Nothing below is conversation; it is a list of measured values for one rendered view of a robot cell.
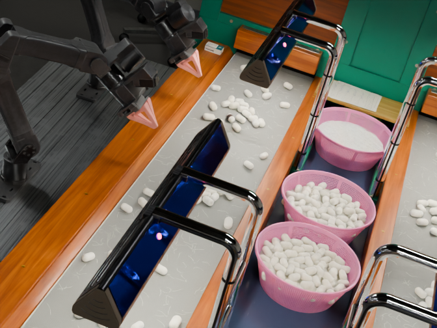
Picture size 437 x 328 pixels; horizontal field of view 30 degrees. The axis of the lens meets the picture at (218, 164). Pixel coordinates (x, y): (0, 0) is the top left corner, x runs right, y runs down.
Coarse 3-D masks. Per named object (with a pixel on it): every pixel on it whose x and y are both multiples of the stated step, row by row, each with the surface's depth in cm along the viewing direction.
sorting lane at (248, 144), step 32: (224, 96) 265; (256, 96) 270; (288, 96) 275; (192, 128) 243; (256, 128) 252; (160, 160) 225; (224, 160) 233; (256, 160) 237; (128, 192) 210; (128, 224) 199; (96, 256) 187; (192, 256) 194; (64, 288) 176; (160, 288) 182; (192, 288) 185; (32, 320) 166; (64, 320) 168; (128, 320) 172; (160, 320) 174
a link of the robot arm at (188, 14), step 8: (184, 0) 238; (144, 8) 240; (152, 8) 239; (168, 8) 238; (176, 8) 237; (184, 8) 237; (152, 16) 240; (168, 16) 239; (176, 16) 237; (184, 16) 236; (192, 16) 239; (176, 24) 238; (184, 24) 238
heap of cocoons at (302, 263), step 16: (272, 240) 207; (288, 240) 208; (304, 240) 209; (272, 256) 202; (288, 256) 203; (304, 256) 204; (320, 256) 205; (336, 256) 206; (272, 272) 196; (288, 272) 198; (304, 272) 198; (320, 272) 200; (336, 272) 201; (304, 288) 195; (320, 288) 194; (336, 288) 196
